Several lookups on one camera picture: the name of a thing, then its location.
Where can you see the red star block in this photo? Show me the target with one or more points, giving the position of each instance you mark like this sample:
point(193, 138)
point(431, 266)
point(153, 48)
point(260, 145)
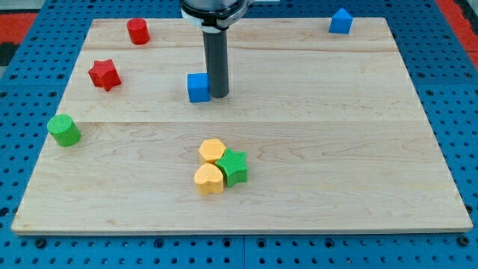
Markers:
point(104, 75)

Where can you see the light wooden board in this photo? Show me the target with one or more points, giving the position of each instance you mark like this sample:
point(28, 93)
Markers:
point(335, 136)

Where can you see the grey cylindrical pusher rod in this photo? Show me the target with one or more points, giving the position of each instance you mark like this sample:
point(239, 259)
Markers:
point(216, 55)

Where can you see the blue cube block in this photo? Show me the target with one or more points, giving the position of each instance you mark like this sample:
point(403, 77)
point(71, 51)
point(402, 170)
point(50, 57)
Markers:
point(198, 87)

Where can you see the blue triangular prism block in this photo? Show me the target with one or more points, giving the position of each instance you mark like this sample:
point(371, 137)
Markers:
point(341, 22)

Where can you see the yellow heart block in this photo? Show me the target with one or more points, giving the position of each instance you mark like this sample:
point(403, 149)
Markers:
point(208, 179)

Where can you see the red cylinder block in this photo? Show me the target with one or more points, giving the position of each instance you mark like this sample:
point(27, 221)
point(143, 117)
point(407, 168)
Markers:
point(138, 31)

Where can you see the yellow hexagon block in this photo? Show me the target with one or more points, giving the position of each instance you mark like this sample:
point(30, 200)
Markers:
point(211, 150)

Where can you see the green cylinder block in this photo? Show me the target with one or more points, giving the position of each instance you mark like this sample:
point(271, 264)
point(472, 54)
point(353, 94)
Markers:
point(64, 130)

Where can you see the green star block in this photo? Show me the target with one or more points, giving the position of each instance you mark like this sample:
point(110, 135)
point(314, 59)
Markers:
point(233, 166)

